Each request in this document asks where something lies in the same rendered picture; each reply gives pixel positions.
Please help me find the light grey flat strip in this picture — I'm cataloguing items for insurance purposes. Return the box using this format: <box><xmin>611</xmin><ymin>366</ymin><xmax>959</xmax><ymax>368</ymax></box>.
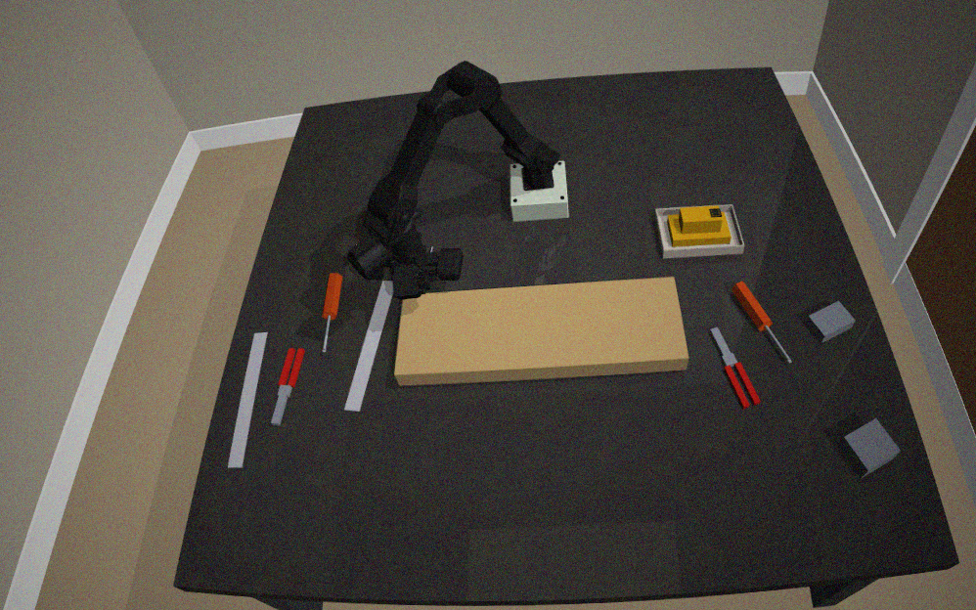
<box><xmin>344</xmin><ymin>281</ymin><xmax>393</xmax><ymax>412</ymax></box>
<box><xmin>228</xmin><ymin>332</ymin><xmax>268</xmax><ymax>468</ymax></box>

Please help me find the orange-handled awl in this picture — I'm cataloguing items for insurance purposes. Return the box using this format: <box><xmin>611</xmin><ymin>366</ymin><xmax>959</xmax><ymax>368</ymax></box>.
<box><xmin>322</xmin><ymin>273</ymin><xmax>342</xmax><ymax>353</ymax></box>
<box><xmin>731</xmin><ymin>281</ymin><xmax>792</xmax><ymax>364</ymax></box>

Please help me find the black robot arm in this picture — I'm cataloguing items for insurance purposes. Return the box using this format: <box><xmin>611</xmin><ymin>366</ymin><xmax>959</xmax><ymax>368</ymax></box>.
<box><xmin>347</xmin><ymin>61</ymin><xmax>560</xmax><ymax>300</ymax></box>

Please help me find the tan panel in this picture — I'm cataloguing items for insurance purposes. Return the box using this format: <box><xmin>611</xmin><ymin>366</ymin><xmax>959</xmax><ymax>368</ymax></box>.
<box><xmin>394</xmin><ymin>277</ymin><xmax>689</xmax><ymax>386</ymax></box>

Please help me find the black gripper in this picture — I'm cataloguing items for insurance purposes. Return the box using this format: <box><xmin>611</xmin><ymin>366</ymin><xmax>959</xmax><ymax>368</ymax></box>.
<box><xmin>368</xmin><ymin>233</ymin><xmax>464</xmax><ymax>282</ymax></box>

